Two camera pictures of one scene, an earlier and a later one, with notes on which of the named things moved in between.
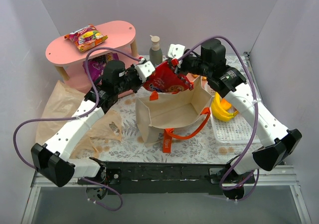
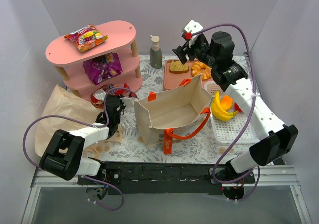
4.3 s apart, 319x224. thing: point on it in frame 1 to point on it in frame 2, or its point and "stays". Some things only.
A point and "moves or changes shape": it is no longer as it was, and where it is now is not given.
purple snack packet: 96,65 stays
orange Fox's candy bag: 86,37 stays
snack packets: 165,79 moves or changes shape
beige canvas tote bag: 163,116 stays
